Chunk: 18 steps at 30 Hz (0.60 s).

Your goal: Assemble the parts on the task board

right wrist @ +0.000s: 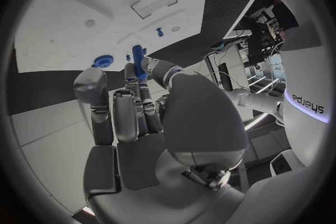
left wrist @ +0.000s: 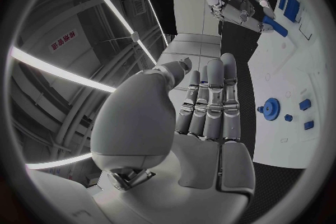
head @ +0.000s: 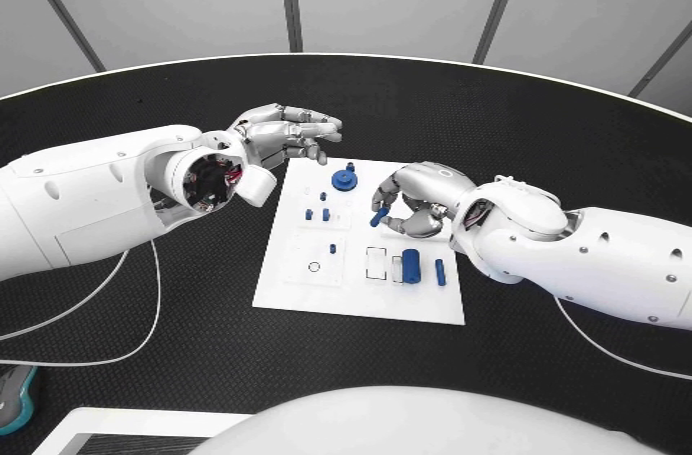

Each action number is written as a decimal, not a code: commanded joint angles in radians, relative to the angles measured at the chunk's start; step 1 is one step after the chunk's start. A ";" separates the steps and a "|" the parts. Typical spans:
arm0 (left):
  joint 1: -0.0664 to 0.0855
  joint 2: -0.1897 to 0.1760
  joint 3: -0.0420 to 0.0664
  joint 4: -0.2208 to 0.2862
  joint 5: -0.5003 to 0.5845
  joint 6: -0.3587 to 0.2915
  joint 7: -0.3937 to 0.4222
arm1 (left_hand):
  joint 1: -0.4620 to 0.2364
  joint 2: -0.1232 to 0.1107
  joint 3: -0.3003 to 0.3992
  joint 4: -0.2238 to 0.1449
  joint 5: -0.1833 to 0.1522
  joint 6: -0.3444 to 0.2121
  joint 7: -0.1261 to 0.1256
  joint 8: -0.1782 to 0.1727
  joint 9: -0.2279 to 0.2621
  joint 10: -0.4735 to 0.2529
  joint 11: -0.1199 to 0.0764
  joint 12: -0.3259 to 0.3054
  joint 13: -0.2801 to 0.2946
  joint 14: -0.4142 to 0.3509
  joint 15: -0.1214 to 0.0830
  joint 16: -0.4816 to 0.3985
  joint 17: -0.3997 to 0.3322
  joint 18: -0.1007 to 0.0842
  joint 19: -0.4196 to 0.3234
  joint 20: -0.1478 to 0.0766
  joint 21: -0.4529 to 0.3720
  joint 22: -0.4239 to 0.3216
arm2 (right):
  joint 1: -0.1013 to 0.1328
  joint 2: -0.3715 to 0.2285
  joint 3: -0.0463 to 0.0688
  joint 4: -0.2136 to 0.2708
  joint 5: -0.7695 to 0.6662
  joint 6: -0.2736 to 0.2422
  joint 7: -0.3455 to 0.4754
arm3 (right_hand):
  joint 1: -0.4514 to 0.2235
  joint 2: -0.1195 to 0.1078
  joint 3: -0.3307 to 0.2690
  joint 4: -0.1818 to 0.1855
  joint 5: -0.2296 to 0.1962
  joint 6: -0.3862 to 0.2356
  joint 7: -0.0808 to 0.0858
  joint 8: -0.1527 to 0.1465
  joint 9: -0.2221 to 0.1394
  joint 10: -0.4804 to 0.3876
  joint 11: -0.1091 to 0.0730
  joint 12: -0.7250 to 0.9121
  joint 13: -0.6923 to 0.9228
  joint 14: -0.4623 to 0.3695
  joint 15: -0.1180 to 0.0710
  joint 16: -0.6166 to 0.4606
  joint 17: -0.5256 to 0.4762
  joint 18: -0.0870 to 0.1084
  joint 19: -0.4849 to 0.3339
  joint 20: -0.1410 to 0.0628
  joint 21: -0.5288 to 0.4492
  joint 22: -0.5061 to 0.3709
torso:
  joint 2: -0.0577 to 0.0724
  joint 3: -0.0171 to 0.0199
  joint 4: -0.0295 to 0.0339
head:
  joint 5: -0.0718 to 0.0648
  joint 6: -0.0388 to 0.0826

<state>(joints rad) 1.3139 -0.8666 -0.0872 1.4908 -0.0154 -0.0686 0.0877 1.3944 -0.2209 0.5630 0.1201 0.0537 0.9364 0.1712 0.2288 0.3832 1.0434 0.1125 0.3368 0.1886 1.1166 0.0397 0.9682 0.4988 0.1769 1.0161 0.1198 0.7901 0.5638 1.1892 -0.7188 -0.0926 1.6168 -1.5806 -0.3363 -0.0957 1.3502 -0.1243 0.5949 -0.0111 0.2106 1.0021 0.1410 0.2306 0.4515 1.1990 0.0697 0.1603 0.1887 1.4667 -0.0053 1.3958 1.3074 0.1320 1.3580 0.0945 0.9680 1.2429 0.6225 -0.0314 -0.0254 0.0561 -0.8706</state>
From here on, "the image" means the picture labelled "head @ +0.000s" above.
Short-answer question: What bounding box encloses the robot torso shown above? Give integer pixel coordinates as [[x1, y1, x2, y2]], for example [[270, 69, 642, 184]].
[[187, 384, 670, 455]]

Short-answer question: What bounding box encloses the white cable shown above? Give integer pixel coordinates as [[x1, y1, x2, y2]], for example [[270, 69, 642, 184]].
[[0, 239, 165, 368], [554, 297, 692, 381], [0, 250, 132, 342]]

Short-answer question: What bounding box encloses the white framed panel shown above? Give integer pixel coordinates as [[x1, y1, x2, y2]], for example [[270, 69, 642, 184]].
[[31, 405, 256, 455]]

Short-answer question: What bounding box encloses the grey teal object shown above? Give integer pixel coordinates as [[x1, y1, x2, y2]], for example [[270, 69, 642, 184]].
[[0, 363, 41, 437]]

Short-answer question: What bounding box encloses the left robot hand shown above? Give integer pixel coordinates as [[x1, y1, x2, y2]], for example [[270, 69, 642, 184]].
[[226, 102, 347, 172]]

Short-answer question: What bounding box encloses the white task board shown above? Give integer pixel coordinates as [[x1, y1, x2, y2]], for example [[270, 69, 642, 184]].
[[252, 157, 468, 326]]

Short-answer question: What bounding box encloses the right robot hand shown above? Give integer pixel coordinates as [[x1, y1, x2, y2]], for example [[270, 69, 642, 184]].
[[370, 161, 481, 239]]

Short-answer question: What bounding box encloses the large blue cylinder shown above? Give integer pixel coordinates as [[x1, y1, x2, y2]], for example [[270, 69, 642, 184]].
[[402, 248, 423, 284]]

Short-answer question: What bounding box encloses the blue gear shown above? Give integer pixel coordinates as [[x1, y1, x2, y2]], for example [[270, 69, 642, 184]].
[[331, 168, 360, 193]]

